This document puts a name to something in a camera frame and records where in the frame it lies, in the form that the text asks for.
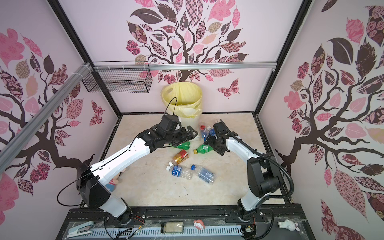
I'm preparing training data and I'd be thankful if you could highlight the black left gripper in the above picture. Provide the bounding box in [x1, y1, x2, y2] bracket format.
[165, 125, 198, 147]

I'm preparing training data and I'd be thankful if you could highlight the green soda bottle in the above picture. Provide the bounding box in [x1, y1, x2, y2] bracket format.
[194, 145, 213, 154]
[174, 142, 191, 150]

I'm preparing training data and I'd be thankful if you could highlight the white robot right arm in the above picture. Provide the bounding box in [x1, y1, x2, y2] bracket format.
[205, 121, 287, 213]

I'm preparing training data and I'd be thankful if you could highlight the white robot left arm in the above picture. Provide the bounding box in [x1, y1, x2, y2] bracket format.
[77, 114, 198, 224]

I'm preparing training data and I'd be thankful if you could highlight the white bin with yellow bag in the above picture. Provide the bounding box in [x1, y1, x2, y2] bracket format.
[161, 82, 203, 130]

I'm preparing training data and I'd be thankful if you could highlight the red yellow label bottle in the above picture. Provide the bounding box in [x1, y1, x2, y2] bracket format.
[171, 150, 189, 165]

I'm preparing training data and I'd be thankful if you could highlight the blue label bottle white cap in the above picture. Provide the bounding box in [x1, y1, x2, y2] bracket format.
[166, 165, 193, 180]

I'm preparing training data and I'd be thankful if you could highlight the striped plush doll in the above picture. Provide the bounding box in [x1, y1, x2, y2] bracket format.
[106, 169, 126, 193]

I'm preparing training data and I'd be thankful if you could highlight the pink white small toy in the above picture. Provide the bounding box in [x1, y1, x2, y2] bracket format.
[194, 220, 206, 230]

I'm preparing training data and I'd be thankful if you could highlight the beige rectangular box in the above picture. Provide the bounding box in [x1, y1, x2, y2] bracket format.
[161, 222, 184, 234]

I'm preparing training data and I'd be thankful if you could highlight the white plush toy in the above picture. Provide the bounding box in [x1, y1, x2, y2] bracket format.
[278, 219, 300, 232]

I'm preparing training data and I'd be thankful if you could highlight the white stapler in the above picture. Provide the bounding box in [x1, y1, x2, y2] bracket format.
[67, 221, 94, 238]

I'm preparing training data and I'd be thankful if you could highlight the black corrugated cable hose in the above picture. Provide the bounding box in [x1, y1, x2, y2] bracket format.
[220, 119, 295, 200]

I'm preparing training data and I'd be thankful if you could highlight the black wire basket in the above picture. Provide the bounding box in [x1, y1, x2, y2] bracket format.
[82, 60, 153, 94]

